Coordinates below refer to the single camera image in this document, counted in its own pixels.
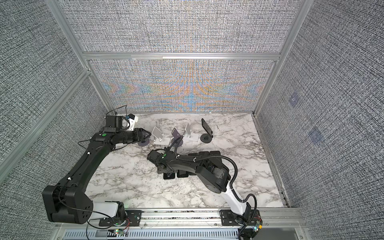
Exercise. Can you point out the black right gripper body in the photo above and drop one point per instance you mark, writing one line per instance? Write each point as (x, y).
(159, 171)

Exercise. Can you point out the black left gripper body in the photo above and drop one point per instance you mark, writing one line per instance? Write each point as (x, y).
(138, 136)

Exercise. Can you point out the large black phone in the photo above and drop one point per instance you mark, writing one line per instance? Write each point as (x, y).
(214, 153)

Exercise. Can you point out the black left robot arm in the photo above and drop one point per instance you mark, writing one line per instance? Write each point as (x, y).
(67, 202)

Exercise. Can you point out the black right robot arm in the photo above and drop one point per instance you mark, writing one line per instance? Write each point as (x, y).
(215, 171)

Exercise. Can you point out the round grey stand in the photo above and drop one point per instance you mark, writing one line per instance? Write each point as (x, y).
(176, 135)
(144, 143)

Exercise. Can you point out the silver metal phone stand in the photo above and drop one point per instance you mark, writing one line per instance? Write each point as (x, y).
(189, 134)

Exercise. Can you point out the black fabric phone stand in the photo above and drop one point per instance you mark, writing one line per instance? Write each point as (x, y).
(208, 135)

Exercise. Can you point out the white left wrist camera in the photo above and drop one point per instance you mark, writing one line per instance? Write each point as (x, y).
(131, 120)

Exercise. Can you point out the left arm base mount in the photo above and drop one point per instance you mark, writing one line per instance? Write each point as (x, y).
(131, 218)

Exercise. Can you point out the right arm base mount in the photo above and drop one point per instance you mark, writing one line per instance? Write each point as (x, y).
(249, 218)

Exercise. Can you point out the aluminium front rail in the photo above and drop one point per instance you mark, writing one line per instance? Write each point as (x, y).
(192, 224)

